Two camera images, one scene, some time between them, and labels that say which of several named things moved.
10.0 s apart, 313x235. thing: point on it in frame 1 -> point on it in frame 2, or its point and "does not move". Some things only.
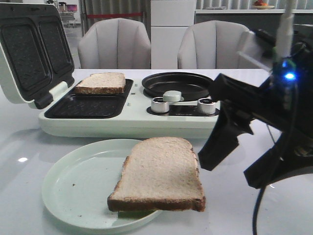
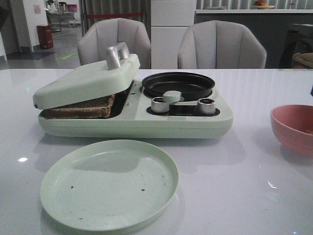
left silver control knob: [159, 105] does not move
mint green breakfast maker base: [135, 114] does not move
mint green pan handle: [172, 96] does not move
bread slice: [159, 174] -> [76, 112]
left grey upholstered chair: [115, 43] does not move
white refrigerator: [169, 20] does not move
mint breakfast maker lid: [35, 56] -> [94, 79]
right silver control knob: [206, 106] does not move
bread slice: [107, 83] -> [105, 102]
